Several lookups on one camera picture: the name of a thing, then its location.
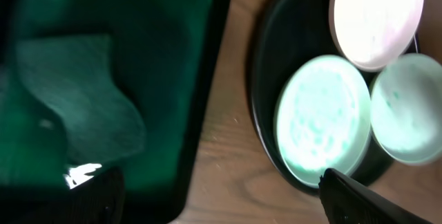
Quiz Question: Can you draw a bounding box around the black rectangular tray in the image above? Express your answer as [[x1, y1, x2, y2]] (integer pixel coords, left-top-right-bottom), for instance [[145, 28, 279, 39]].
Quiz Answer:
[[1, 0, 230, 223]]

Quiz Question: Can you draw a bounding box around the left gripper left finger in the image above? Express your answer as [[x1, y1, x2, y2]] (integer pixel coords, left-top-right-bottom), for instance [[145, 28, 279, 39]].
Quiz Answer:
[[1, 167, 125, 224]]

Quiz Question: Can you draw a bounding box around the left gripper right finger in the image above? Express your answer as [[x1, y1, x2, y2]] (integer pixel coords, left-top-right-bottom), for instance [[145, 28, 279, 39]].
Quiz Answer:
[[318, 168, 430, 224]]

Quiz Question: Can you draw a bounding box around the teal plate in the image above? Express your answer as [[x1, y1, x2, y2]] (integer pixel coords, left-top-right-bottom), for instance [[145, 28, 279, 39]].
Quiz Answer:
[[371, 53, 441, 165], [273, 55, 371, 189]]

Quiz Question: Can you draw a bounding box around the green sponge cloth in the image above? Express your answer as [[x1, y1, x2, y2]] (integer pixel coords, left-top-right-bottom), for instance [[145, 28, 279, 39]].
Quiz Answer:
[[16, 34, 146, 164]]

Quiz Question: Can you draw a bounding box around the white plate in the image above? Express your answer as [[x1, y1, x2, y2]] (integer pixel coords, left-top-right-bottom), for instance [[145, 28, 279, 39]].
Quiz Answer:
[[329, 0, 425, 71]]

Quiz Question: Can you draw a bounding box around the black round tray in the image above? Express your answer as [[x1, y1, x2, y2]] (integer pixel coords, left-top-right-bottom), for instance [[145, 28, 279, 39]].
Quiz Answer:
[[244, 0, 421, 197]]

